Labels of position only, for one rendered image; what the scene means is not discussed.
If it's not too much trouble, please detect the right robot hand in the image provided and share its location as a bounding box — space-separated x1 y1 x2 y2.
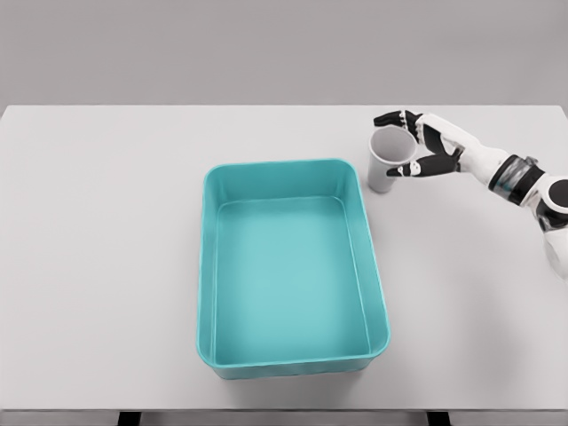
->
373 108 483 178

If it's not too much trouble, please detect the white paper cup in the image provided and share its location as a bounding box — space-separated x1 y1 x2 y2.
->
367 128 419 194

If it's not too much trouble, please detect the teal plastic basket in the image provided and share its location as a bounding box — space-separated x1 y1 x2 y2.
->
194 156 392 382

